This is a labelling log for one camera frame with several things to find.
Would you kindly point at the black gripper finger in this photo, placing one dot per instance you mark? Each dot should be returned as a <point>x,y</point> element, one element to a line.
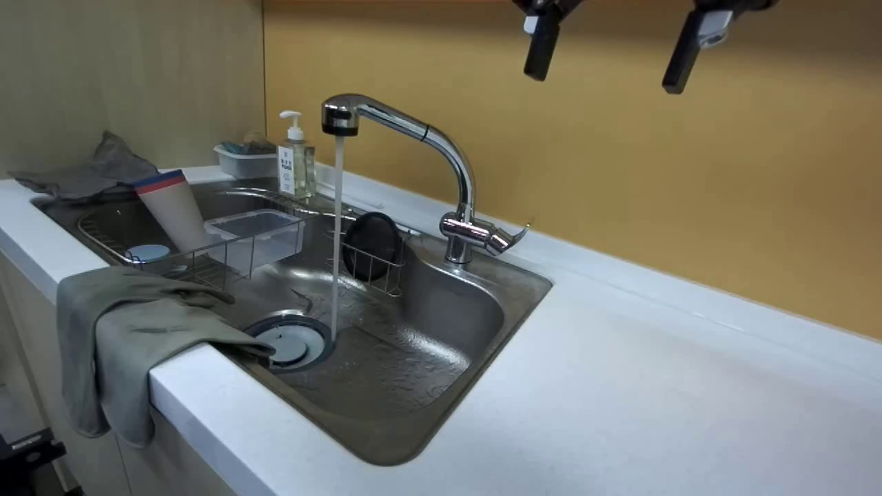
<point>541,24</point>
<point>705,27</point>

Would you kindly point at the chrome faucet handle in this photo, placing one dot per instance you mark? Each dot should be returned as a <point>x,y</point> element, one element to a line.
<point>463,232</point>

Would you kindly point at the chrome faucet spout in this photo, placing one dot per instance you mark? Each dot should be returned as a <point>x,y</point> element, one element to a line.
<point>342,118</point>

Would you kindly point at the running water stream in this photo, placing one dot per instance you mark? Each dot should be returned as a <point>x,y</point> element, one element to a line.
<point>338,235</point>

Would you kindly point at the black round scrubber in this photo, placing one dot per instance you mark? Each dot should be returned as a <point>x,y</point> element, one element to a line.
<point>375,224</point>

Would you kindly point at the clear soap dispenser bottle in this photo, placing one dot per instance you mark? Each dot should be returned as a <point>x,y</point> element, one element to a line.
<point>297,161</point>

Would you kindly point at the white sponge tray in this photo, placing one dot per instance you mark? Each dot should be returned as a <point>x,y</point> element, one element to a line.
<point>247,161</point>

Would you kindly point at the stainless steel sink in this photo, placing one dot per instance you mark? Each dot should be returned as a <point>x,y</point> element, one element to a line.
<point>397,367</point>

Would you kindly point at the clear plastic container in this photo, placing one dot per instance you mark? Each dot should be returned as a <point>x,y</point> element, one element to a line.
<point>254,238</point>

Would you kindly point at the sink drain cover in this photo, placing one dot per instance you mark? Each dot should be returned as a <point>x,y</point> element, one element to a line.
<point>293,340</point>

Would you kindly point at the white tube with red band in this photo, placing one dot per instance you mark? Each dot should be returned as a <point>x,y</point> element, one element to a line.
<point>174,209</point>

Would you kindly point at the grey cloth at back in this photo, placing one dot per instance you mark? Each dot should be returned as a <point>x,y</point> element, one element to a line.
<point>112,167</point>

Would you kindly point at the blue round lid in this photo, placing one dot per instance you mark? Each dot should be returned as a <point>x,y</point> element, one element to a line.
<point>148,253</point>

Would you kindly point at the grey cloth on sink edge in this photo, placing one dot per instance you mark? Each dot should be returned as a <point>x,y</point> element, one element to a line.
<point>119,323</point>

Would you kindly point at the wire sponge holder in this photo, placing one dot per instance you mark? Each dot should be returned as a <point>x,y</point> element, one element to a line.
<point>373,261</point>

